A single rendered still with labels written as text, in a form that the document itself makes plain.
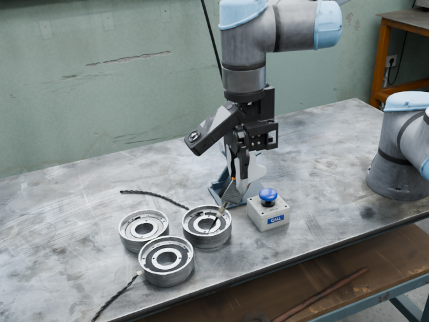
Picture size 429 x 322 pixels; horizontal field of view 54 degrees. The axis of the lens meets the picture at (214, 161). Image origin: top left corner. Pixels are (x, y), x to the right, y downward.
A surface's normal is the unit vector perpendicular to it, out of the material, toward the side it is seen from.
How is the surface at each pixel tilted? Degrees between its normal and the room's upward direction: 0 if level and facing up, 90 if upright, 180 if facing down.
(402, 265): 0
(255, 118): 90
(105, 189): 0
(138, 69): 90
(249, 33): 88
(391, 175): 72
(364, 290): 0
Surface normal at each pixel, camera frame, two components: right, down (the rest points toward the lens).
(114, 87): 0.37, 0.46
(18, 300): -0.05, -0.86
